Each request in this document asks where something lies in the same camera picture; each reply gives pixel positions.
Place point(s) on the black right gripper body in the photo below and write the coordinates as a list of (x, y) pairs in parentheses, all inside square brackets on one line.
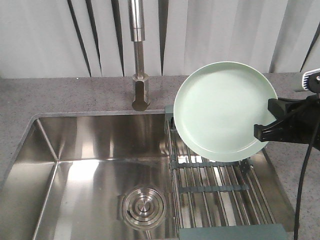
[(304, 120)]

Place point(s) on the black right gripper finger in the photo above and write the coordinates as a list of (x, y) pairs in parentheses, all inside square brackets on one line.
[(277, 131), (280, 107)]

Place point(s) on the light green round plate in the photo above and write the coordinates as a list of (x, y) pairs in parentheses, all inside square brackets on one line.
[(216, 108)]

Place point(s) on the roll-up dish drying rack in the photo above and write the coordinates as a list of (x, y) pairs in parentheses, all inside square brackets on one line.
[(241, 200)]

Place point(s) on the stainless steel faucet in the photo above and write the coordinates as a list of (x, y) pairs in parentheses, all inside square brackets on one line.
[(137, 33)]

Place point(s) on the round metal sink drain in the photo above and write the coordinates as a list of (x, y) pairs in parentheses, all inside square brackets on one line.
[(142, 208)]

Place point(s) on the stainless steel sink basin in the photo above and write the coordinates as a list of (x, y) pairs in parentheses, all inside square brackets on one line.
[(69, 171)]

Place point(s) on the white pleated curtain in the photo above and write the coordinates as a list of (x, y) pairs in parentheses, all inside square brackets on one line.
[(91, 38)]

